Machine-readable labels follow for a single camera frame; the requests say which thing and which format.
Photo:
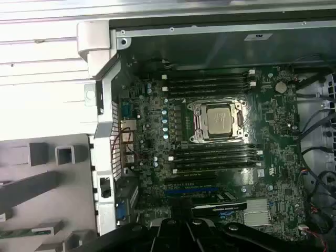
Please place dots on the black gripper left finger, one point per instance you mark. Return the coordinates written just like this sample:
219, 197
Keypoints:
170, 236

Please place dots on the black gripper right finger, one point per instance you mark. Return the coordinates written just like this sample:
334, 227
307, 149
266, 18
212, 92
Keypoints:
202, 236

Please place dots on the RAM slot with white latches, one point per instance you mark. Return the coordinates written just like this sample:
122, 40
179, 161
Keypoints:
207, 74
215, 155
207, 86
215, 167

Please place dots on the black graphics card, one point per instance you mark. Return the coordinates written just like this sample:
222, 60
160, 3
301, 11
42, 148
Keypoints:
223, 206

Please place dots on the blue expansion slot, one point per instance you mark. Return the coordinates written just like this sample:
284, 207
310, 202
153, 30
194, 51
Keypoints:
199, 191

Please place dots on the black expansion slot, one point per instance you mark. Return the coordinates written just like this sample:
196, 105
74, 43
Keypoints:
189, 181

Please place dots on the silver finned heat sink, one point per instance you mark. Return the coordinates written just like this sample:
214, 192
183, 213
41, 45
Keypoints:
256, 218

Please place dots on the green motherboard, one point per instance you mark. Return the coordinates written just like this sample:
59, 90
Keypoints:
278, 162

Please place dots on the grey parts rack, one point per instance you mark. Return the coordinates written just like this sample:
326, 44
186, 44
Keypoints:
76, 183

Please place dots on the silver CPU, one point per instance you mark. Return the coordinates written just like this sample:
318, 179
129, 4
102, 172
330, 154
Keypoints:
220, 122

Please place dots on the CPU socket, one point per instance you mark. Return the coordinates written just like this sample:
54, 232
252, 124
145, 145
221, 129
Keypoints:
191, 106

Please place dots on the round coin battery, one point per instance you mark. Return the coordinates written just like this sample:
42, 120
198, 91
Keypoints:
281, 86

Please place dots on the grey and black PC case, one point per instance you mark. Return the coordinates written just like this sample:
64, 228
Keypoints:
183, 50

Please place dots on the metal drive cage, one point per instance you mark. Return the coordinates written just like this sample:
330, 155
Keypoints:
331, 89

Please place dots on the white case sticker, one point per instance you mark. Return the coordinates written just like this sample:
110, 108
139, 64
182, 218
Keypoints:
258, 37

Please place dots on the metal socket cover frame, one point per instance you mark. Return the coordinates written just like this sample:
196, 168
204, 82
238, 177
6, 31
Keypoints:
200, 123

